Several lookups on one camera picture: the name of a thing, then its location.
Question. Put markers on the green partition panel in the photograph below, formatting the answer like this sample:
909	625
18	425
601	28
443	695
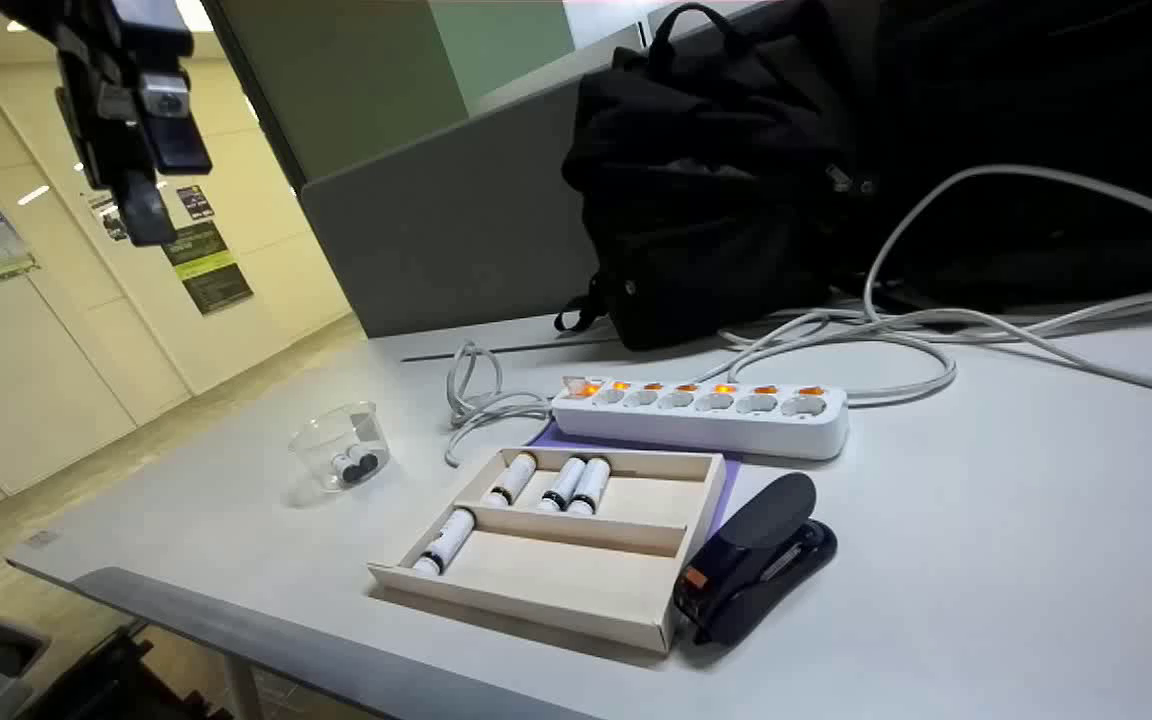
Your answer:
362	81

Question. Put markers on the clear plastic bowl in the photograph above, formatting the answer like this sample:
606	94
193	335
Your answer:
317	451

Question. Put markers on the wooden compartment tray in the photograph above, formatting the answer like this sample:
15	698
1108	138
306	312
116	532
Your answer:
577	573

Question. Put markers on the white-capped labelled vial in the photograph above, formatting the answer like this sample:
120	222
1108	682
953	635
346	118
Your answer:
444	543
562	484
589	484
512	479

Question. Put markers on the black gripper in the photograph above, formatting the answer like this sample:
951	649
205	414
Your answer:
102	53

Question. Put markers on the black stapler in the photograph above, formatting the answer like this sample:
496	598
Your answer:
751	545

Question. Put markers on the small black object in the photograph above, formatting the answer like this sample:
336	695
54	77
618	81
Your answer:
362	471

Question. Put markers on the small grey wall photo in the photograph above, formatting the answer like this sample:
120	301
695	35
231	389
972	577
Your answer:
107	225

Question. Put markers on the small dark wall photo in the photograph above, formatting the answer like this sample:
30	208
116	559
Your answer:
193	203

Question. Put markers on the white power strip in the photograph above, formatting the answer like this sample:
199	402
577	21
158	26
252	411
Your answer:
699	425

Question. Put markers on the black backpack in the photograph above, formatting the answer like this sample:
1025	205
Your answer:
708	203

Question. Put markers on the green black wall poster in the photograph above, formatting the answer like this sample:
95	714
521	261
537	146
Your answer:
211	265

